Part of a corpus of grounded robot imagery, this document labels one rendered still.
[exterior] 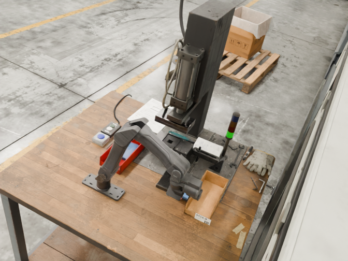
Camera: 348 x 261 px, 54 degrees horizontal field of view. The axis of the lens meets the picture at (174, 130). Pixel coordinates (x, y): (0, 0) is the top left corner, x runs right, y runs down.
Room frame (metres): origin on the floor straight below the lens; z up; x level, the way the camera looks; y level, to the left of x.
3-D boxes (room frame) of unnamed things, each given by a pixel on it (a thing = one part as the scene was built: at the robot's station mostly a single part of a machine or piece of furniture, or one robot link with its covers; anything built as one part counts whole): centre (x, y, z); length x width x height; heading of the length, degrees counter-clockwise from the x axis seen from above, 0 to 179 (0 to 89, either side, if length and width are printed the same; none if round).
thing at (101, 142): (1.39, 0.38, 0.90); 0.07 x 0.07 x 0.06; 71
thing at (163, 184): (1.19, -0.07, 0.91); 0.17 x 0.16 x 0.02; 71
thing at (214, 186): (1.12, -0.22, 0.93); 0.25 x 0.13 x 0.08; 161
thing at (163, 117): (1.47, -0.02, 1.22); 0.26 x 0.18 x 0.30; 161
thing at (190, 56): (1.40, 0.00, 1.37); 0.11 x 0.09 x 0.30; 71
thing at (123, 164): (1.31, 0.23, 0.93); 0.25 x 0.12 x 0.06; 161
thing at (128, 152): (1.34, 0.23, 0.92); 0.15 x 0.07 x 0.03; 165
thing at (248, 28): (4.88, -0.72, 0.40); 0.67 x 0.60 x 0.50; 153
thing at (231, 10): (1.65, -0.09, 1.28); 0.14 x 0.12 x 0.75; 71
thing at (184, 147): (1.40, -0.01, 0.98); 0.20 x 0.10 x 0.01; 71
